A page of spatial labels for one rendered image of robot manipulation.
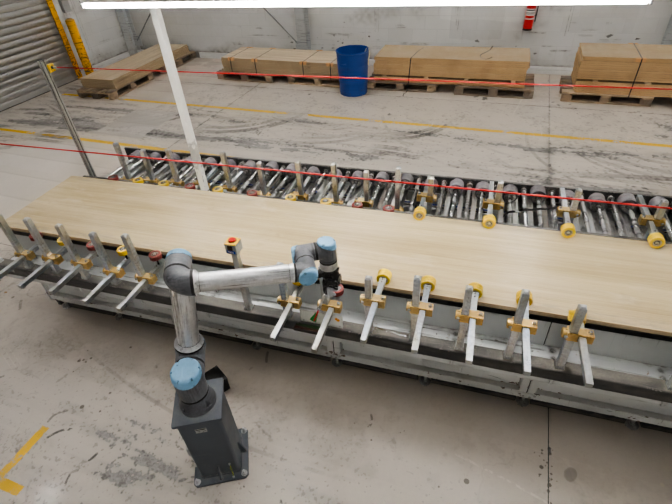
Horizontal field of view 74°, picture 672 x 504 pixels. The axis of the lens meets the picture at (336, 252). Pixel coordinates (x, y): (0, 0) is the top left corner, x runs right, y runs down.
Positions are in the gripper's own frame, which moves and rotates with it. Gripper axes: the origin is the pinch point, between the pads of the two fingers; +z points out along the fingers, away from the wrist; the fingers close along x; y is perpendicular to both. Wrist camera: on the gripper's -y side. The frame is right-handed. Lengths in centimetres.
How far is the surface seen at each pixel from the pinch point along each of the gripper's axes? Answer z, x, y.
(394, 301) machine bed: 24.4, 27.9, 30.8
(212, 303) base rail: 31, 6, -80
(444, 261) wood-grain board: 11, 54, 56
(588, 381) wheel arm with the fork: 5, -20, 124
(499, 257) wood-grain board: 11, 65, 87
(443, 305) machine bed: 21, 28, 59
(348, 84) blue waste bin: 79, 559, -148
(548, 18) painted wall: 13, 717, 152
